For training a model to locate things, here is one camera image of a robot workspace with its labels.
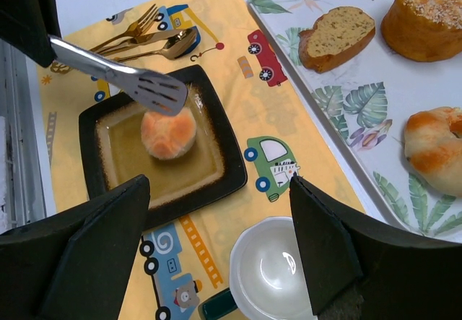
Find tall sugared brioche cake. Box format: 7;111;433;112
380;0;461;62

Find gold fork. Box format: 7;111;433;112
50;4;160;74

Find metal serving tongs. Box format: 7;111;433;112
48;35;188;116

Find square black brown plate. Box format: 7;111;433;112
79;65;248;229

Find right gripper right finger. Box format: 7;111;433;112
289;176;461;319

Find herb bread slice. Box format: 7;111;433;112
298;7;375;74

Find green mug white inside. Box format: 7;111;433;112
198;217;317;319

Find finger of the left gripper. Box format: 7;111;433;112
1;0;61;67

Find small round bread roll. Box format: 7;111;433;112
141;108;197;160

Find yellow vehicle print placemat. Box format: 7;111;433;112
38;0;362;300

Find twisted orange bread ring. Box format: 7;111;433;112
403;106;462;197

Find floral white serving tray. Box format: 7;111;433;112
248;0;461;242

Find aluminium table frame rail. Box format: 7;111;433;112
1;41;46;232

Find gold spoon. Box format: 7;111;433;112
114;28;198;63

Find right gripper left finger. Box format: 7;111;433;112
1;175;149;319

